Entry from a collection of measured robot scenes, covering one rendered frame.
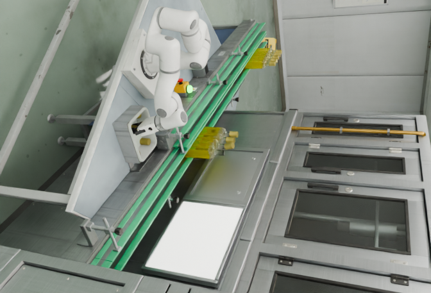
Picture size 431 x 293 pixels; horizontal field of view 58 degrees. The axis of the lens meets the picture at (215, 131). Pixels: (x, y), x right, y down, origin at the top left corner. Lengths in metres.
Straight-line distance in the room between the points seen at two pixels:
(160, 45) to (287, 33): 6.53
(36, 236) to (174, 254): 0.77
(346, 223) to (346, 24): 6.23
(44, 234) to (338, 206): 1.44
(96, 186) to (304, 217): 0.94
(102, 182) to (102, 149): 0.15
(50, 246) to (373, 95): 7.17
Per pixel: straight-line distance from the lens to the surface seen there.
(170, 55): 1.57
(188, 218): 1.88
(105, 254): 1.64
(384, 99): 8.42
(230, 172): 2.10
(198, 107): 2.21
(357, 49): 7.98
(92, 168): 1.75
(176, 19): 1.59
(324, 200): 1.95
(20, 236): 2.26
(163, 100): 1.62
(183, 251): 1.75
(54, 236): 2.15
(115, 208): 1.78
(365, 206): 1.93
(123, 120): 1.84
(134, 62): 1.90
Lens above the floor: 1.85
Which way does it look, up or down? 22 degrees down
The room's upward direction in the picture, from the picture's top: 93 degrees clockwise
